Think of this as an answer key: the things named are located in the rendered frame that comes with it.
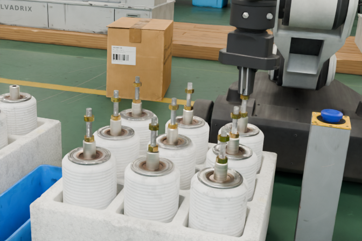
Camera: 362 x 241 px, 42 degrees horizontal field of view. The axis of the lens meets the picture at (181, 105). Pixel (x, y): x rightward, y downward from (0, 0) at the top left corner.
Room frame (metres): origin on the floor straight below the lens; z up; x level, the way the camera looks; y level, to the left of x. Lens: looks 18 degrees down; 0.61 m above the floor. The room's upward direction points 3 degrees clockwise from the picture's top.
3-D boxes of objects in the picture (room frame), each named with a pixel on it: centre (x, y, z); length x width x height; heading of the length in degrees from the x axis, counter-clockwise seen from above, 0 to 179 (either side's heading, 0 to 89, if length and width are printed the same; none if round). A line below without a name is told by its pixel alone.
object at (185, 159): (0.85, 0.01, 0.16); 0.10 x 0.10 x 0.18
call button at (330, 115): (0.85, -0.29, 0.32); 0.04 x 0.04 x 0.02
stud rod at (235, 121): (0.82, -0.10, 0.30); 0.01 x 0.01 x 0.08
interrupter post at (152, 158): (0.73, 0.04, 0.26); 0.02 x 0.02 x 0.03
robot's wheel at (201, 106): (1.29, -0.06, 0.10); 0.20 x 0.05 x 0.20; 167
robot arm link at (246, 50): (0.93, -0.13, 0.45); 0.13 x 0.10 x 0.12; 64
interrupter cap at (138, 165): (0.73, 0.04, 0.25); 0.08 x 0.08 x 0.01
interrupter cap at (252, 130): (0.93, -0.13, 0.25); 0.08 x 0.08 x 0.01
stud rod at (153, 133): (0.73, 0.04, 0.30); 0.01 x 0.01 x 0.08
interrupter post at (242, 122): (0.93, -0.13, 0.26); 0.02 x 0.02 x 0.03
